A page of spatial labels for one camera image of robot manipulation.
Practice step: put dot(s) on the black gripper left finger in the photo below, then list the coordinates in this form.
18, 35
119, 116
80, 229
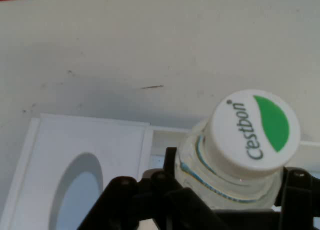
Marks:
140, 205

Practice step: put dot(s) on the green label water bottle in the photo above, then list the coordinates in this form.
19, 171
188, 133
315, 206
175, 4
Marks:
250, 130

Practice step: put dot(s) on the white cardboard box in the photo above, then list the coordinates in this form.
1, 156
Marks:
50, 145

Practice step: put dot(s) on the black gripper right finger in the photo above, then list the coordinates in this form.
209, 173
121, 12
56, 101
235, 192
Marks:
300, 197

